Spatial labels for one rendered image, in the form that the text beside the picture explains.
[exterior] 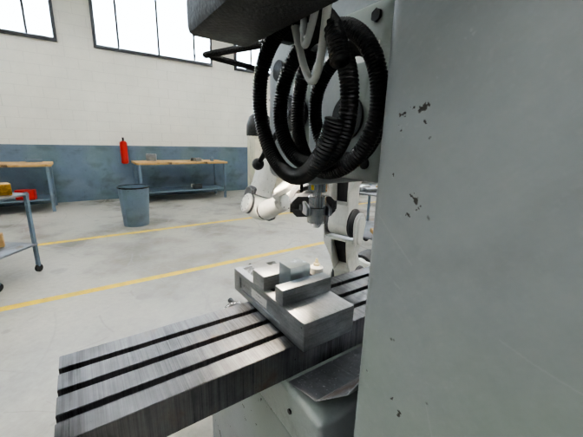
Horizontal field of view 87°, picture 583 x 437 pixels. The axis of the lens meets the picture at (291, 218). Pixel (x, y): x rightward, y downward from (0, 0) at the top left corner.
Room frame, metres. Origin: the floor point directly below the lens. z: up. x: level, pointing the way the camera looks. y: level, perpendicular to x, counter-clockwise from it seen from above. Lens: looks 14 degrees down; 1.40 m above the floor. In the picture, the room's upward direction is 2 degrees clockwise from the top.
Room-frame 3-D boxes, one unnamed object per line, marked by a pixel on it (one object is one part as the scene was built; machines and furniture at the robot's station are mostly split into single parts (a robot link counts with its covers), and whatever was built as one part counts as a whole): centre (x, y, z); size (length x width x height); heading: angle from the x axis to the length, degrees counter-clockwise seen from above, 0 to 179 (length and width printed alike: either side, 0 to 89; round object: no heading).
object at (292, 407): (0.77, -0.06, 0.82); 0.50 x 0.35 x 0.12; 35
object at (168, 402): (0.80, -0.11, 0.92); 1.24 x 0.23 x 0.08; 125
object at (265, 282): (0.78, 0.02, 1.05); 0.15 x 0.06 x 0.04; 125
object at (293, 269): (0.73, -0.01, 1.07); 0.06 x 0.05 x 0.06; 125
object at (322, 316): (0.76, 0.01, 1.01); 0.35 x 0.15 x 0.11; 35
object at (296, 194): (0.86, -0.05, 1.23); 0.13 x 0.12 x 0.10; 100
